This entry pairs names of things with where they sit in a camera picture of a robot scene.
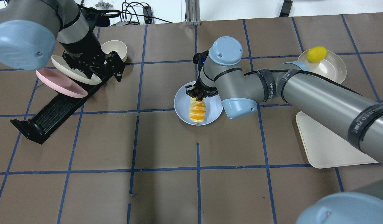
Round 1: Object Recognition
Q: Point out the black power adapter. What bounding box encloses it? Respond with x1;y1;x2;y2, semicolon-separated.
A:
143;5;153;24

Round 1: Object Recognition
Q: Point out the cream plate in rack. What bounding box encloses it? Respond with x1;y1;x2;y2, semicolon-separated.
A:
51;55;101;85

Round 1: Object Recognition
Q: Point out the pink plate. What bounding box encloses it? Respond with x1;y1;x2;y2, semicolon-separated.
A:
35;68;88;98

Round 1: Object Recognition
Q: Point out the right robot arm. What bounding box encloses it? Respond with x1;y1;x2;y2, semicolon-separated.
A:
185;36;383;224

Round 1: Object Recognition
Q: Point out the yellow lemon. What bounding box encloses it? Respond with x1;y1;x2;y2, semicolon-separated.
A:
307;46;327;63

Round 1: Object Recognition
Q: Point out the black dish rack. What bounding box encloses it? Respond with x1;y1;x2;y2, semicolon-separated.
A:
11;74;106;144

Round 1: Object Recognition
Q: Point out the blue plate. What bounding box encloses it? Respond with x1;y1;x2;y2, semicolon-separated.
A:
173;81;223;126

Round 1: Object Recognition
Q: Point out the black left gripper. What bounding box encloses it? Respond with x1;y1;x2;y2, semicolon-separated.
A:
61;37;126;82

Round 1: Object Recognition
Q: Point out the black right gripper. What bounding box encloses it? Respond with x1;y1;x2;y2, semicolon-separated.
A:
185;50;218;101

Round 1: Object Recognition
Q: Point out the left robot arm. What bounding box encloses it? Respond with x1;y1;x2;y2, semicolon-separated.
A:
0;0;125;81

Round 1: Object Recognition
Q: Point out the cream bowl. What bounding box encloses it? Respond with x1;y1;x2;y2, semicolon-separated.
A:
101;40;128;62

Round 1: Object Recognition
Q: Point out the cream shallow dish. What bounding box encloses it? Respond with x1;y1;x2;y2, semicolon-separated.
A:
298;50;347;84

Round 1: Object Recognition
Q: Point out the striped bread roll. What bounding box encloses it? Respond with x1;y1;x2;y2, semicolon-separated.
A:
188;98;207;124

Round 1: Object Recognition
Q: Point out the aluminium frame post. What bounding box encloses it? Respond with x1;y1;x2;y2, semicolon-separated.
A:
185;0;201;26

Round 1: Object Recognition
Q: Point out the cream rectangular tray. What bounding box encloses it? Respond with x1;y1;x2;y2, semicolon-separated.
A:
295;111;377;169

